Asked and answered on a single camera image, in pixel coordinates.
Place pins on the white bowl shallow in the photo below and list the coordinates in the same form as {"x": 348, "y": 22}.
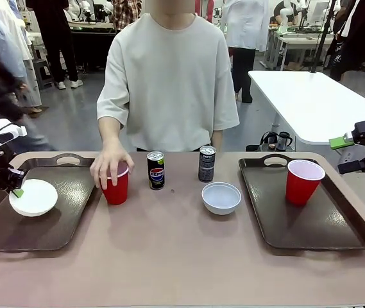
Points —
{"x": 38, "y": 199}

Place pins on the red plastic cup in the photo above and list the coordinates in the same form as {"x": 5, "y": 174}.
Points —
{"x": 115, "y": 191}
{"x": 302, "y": 184}

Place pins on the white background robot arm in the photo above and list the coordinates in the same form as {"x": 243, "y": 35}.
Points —
{"x": 286, "y": 14}

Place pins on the person's right forearm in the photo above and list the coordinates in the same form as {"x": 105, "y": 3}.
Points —
{"x": 110, "y": 134}

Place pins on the person's left forearm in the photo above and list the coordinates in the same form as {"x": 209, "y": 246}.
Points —
{"x": 217, "y": 141}

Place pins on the person's right hand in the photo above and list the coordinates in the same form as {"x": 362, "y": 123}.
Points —
{"x": 111, "y": 165}

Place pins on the dark brown plastic tray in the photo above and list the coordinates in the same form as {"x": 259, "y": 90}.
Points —
{"x": 313, "y": 221}
{"x": 41, "y": 224}

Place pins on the white table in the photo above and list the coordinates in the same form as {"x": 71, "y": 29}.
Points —
{"x": 317, "y": 102}

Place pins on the black kettle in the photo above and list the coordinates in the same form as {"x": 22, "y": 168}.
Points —
{"x": 284, "y": 141}

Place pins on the bystander in black jacket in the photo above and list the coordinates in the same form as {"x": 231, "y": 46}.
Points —
{"x": 352, "y": 35}

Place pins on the white workbench desk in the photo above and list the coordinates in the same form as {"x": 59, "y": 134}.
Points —
{"x": 297, "y": 45}

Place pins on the black stand pole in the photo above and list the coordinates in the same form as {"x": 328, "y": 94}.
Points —
{"x": 323, "y": 35}

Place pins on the grey step stool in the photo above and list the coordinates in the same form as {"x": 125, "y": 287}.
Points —
{"x": 42, "y": 69}

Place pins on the white bowl deep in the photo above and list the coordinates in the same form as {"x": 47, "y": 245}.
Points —
{"x": 221, "y": 200}

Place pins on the black can grey pattern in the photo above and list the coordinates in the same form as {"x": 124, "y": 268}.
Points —
{"x": 207, "y": 167}

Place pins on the black Pepsi can blue logo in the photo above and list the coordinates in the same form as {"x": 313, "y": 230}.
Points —
{"x": 156, "y": 174}

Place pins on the bystander in white shirt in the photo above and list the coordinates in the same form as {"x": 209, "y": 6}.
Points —
{"x": 244, "y": 41}

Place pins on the bystander in black trousers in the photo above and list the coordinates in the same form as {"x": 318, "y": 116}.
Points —
{"x": 54, "y": 38}

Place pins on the person in beige t-shirt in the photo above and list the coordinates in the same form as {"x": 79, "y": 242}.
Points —
{"x": 169, "y": 80}

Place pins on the bystander in plaid shirt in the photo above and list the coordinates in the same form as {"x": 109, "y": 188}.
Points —
{"x": 126, "y": 14}

